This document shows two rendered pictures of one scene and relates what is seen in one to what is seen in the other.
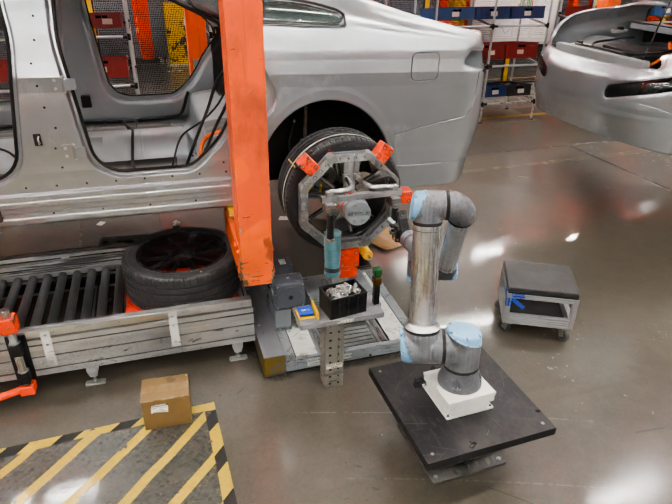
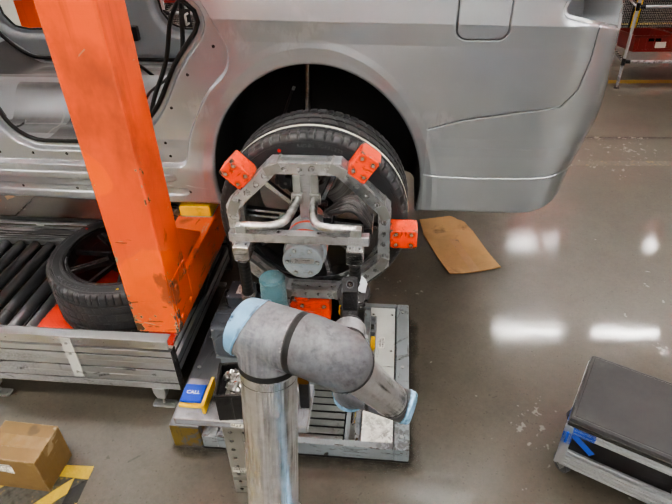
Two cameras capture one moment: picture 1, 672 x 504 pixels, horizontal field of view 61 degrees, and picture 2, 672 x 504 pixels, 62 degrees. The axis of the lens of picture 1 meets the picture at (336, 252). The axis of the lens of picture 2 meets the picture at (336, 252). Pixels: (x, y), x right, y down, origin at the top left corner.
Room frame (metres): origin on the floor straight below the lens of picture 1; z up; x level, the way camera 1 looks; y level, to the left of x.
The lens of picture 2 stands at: (1.41, -0.79, 1.89)
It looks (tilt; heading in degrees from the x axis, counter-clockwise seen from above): 35 degrees down; 24
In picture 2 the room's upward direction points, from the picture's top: 2 degrees counter-clockwise
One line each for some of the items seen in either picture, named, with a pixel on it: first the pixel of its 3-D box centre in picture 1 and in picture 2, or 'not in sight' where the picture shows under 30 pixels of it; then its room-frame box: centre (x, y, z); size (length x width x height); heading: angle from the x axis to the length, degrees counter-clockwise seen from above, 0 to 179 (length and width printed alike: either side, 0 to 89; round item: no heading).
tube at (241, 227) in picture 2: (338, 178); (269, 202); (2.67, 0.00, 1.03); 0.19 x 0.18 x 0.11; 17
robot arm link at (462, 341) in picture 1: (460, 345); not in sight; (1.94, -0.54, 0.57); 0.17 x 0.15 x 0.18; 87
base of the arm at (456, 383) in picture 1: (460, 371); not in sight; (1.94, -0.55, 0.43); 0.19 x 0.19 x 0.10
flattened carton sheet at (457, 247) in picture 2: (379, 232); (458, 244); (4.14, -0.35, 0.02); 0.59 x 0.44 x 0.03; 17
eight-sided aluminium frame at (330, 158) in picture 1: (348, 201); (310, 231); (2.82, -0.06, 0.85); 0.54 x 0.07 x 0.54; 107
